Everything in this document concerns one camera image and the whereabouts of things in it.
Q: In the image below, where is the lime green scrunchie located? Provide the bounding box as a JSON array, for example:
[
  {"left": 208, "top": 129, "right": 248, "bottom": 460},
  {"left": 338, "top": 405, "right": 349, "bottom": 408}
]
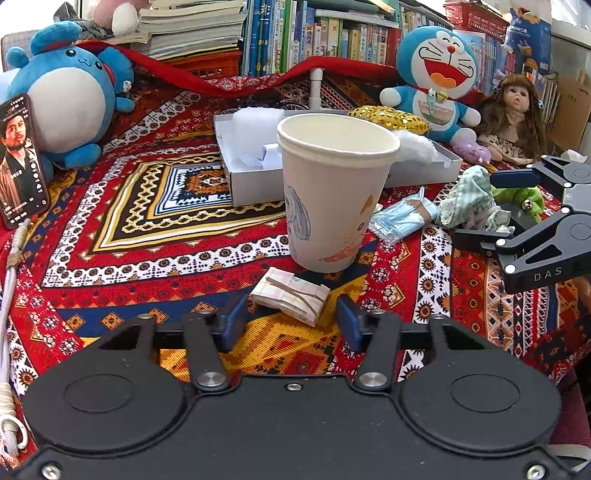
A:
[{"left": 492, "top": 186, "right": 545, "bottom": 223}]

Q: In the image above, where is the green gingham scrunchie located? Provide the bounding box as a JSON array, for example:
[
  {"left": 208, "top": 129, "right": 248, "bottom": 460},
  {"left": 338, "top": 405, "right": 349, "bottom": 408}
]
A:
[{"left": 437, "top": 165, "right": 515, "bottom": 234}]

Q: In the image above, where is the blue face mask pack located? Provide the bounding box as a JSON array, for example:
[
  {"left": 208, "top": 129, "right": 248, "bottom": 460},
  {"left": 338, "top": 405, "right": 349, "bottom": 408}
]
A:
[{"left": 369, "top": 187, "right": 439, "bottom": 244}]

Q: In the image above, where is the white fluffy plush toy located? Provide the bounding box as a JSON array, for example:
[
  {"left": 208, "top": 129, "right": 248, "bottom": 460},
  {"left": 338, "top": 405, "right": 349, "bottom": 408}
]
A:
[{"left": 393, "top": 130, "right": 438, "bottom": 164}]

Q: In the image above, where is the gold sequin heart cushion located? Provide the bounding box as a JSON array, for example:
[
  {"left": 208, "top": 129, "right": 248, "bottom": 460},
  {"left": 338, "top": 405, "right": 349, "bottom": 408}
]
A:
[{"left": 348, "top": 105, "right": 431, "bottom": 136}]

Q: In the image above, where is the white foam block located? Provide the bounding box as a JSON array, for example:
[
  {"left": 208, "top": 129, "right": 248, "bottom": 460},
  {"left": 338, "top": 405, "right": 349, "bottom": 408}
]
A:
[{"left": 230, "top": 107, "right": 284, "bottom": 162}]

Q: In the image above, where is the black power adapter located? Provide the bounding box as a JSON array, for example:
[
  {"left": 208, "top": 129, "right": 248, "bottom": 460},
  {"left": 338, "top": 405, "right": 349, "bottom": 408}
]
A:
[{"left": 500, "top": 203, "right": 537, "bottom": 236}]

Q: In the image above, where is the purple small plush toy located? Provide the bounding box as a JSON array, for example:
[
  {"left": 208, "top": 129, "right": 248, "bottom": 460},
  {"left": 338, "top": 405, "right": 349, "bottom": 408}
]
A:
[{"left": 453, "top": 141, "right": 492, "bottom": 166}]

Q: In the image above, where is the brown haired doll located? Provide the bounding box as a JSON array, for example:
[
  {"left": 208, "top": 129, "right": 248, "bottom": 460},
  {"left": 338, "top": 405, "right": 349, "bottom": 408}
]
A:
[{"left": 475, "top": 74, "right": 547, "bottom": 166}]

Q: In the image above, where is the folded banknotes bundle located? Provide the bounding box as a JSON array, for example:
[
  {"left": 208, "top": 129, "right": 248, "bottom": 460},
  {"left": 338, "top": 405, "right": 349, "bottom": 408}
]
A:
[{"left": 250, "top": 267, "right": 329, "bottom": 327}]

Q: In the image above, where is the patterned red tablecloth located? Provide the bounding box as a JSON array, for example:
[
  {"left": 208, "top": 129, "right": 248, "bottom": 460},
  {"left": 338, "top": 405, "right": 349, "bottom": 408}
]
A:
[{"left": 8, "top": 60, "right": 590, "bottom": 447}]

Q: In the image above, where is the Doraemon plush toy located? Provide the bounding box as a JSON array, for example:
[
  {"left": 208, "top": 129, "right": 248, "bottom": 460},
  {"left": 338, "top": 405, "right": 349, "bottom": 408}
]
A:
[{"left": 380, "top": 26, "right": 481, "bottom": 146}]

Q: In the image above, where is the crumpled white paper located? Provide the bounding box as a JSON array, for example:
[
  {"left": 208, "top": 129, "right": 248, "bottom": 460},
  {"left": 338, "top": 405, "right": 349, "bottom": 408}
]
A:
[{"left": 238, "top": 143, "right": 283, "bottom": 170}]

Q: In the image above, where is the white paper cup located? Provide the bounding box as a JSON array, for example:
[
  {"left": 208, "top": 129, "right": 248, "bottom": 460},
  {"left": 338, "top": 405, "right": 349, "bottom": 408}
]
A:
[{"left": 277, "top": 113, "right": 400, "bottom": 273}]

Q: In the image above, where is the white shallow cardboard box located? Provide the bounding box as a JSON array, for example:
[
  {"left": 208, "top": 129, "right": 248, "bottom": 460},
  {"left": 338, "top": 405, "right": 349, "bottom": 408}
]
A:
[{"left": 213, "top": 107, "right": 462, "bottom": 206}]

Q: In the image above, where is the red plastic basket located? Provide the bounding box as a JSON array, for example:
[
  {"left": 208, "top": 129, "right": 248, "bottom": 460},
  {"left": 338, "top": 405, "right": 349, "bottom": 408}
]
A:
[{"left": 444, "top": 1, "right": 509, "bottom": 43}]

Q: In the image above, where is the white pvc pipe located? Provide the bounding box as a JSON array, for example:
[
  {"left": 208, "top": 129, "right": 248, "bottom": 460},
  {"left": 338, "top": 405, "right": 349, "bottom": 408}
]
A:
[{"left": 308, "top": 68, "right": 324, "bottom": 111}]

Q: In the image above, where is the smartphone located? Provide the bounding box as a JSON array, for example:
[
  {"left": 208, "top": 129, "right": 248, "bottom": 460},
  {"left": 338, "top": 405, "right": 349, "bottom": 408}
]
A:
[{"left": 1, "top": 94, "right": 50, "bottom": 230}]

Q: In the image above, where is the red plastic crate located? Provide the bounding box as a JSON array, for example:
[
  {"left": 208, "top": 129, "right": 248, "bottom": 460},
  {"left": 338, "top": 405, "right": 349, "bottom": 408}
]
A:
[{"left": 165, "top": 48, "right": 242, "bottom": 79}]

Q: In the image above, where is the blue round plush toy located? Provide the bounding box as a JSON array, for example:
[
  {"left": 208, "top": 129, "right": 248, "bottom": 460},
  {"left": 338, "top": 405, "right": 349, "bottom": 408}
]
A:
[{"left": 7, "top": 21, "right": 135, "bottom": 179}]

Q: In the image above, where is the row of upright books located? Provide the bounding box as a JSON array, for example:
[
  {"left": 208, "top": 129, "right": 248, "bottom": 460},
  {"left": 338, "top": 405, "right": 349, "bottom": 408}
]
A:
[{"left": 242, "top": 1, "right": 551, "bottom": 93}]

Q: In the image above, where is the stack of lying books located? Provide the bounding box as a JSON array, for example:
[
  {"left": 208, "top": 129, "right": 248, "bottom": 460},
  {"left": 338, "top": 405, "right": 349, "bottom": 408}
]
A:
[{"left": 108, "top": 1, "right": 247, "bottom": 60}]

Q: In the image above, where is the pink plush toy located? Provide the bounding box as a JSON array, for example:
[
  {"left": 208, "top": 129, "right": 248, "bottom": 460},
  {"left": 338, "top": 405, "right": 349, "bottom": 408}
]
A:
[{"left": 92, "top": 0, "right": 151, "bottom": 37}]

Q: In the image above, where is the white braided cord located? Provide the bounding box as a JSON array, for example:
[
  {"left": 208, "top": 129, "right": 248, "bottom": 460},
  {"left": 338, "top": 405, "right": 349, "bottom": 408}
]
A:
[{"left": 0, "top": 219, "right": 33, "bottom": 462}]

